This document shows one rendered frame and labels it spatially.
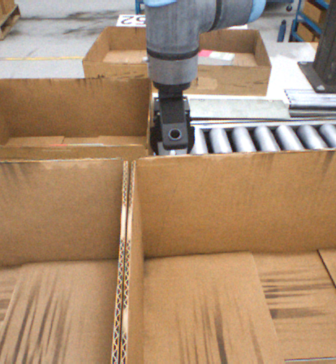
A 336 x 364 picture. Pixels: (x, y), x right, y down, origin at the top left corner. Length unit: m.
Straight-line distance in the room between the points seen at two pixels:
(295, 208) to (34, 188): 0.31
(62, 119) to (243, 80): 0.57
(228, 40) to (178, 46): 0.93
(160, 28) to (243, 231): 0.33
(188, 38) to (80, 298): 0.42
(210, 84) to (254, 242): 0.77
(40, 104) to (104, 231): 0.57
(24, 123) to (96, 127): 0.19
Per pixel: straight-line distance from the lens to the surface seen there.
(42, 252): 0.48
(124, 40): 1.54
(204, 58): 1.38
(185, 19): 0.58
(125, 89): 0.88
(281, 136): 1.02
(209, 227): 0.44
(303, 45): 1.71
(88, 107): 0.92
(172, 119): 0.62
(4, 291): 0.49
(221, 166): 0.38
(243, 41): 1.52
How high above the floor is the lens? 1.26
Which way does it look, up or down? 40 degrees down
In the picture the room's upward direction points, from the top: straight up
